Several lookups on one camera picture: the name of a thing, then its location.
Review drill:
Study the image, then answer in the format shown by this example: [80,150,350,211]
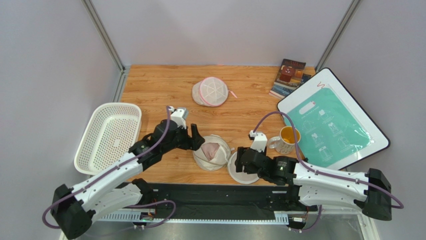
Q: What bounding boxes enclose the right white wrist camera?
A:
[248,130,268,154]

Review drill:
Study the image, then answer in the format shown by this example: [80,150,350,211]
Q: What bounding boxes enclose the stack of books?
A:
[268,58,313,100]

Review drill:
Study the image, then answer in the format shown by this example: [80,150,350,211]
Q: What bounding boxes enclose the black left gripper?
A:
[161,122,205,154]

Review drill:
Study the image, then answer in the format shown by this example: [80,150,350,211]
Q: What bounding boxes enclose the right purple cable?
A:
[251,111,405,210]

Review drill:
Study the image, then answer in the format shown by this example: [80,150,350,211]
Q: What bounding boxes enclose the pink bra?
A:
[201,142,220,162]

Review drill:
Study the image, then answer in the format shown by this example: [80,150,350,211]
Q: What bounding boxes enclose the aluminium frame post right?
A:
[314,0,363,73]

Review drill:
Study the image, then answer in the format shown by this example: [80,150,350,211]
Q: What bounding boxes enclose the pink-trimmed mesh laundry bag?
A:
[191,76,238,107]

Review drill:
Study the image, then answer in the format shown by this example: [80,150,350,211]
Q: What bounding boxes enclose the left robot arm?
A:
[48,119,205,239]

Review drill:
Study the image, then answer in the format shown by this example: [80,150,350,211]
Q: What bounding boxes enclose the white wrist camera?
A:
[167,106,189,129]
[248,130,268,154]

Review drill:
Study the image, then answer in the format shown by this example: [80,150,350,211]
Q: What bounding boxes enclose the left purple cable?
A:
[41,105,173,230]

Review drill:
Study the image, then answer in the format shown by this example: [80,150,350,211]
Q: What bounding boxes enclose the aluminium frame post left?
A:
[81,0,126,72]

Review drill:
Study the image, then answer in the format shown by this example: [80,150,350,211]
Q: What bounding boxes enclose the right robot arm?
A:
[235,147,392,221]

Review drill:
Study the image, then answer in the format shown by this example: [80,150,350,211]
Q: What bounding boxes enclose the white mug with yellow interior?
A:
[266,126,301,155]

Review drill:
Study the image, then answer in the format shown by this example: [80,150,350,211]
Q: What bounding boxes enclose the beige mesh laundry bag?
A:
[192,134,260,185]

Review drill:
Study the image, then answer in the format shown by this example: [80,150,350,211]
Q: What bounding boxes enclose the purple cable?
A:
[41,105,173,230]
[251,111,405,210]

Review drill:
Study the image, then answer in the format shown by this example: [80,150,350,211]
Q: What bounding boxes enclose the white board with black edge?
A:
[276,68,391,170]

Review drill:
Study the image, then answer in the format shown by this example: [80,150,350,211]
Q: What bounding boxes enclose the white perforated plastic basket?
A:
[73,102,142,175]

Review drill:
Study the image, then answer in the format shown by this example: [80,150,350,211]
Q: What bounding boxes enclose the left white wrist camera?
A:
[167,106,189,129]

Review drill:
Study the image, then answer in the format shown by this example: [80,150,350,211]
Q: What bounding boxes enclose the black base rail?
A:
[150,183,307,220]

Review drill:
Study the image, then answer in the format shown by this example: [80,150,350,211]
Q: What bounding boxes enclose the aluminium frame post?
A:
[81,0,126,72]
[314,0,363,73]

